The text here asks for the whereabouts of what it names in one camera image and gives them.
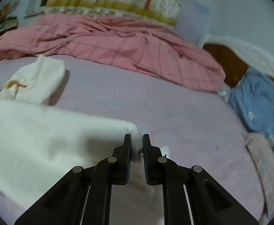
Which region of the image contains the white carved headboard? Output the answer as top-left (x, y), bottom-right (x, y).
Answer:
top-left (198, 34), bottom-right (274, 87)

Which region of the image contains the pink plaid quilt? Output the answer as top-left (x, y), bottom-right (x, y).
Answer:
top-left (0, 14), bottom-right (225, 92)

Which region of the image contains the pink pillow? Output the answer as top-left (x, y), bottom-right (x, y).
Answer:
top-left (244, 133), bottom-right (274, 224)

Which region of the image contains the white zip hoodie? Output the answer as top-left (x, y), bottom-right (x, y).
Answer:
top-left (0, 56), bottom-right (154, 224)

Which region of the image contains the blue floral pillow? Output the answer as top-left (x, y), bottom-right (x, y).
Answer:
top-left (219, 67), bottom-right (274, 148)

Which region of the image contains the pink bed sheet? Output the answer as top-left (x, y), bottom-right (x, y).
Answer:
top-left (126, 75), bottom-right (264, 219)

